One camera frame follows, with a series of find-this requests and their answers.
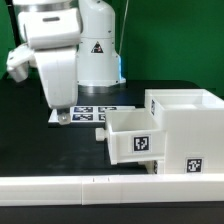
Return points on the white drawer box front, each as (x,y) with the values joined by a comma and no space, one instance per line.
(155,167)

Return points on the white drawer box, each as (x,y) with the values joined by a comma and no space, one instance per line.
(155,167)
(132,136)

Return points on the white front rail barrier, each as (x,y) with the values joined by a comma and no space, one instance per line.
(110,189)

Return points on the white drawer cabinet frame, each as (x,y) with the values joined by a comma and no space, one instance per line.
(193,120)

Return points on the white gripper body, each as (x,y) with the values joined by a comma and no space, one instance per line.
(50,44)

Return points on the black tripod pole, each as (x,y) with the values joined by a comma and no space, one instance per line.
(13,21)

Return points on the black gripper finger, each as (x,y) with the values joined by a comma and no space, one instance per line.
(64,118)

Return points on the white marker plate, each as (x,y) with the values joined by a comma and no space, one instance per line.
(93,114)

